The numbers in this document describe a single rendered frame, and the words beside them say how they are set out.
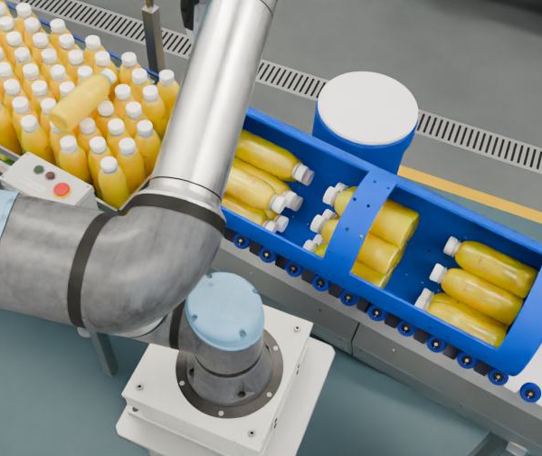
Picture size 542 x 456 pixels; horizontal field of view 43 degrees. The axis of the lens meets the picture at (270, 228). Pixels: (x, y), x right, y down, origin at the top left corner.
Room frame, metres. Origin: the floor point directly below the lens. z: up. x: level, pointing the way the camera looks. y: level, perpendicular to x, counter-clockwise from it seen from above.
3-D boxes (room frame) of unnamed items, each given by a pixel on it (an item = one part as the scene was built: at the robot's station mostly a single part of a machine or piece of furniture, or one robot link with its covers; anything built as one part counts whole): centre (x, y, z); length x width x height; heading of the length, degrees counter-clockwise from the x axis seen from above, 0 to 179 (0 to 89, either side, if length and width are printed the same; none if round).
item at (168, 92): (1.37, 0.31, 0.99); 0.07 x 0.07 x 0.19
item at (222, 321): (0.50, 0.06, 1.41); 0.13 x 0.12 x 0.14; 80
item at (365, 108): (1.39, -0.24, 1.03); 0.28 x 0.28 x 0.01
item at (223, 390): (0.50, 0.05, 1.30); 0.15 x 0.15 x 0.10
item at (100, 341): (0.98, 0.53, 0.50); 0.04 x 0.04 x 1.00; 63
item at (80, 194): (0.98, 0.53, 1.05); 0.20 x 0.10 x 0.10; 63
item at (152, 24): (1.64, 0.40, 0.55); 0.04 x 0.04 x 1.10; 63
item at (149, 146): (1.19, 0.34, 0.99); 0.07 x 0.07 x 0.19
